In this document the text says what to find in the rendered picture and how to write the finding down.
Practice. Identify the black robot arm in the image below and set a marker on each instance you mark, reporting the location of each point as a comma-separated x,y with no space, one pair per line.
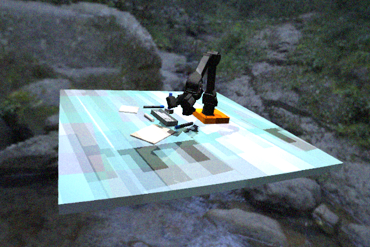
209,60

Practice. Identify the grey keyboard with white letter keys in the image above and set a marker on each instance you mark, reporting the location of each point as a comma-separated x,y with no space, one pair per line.
164,117

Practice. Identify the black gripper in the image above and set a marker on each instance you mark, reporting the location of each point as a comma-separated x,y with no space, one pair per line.
174,102

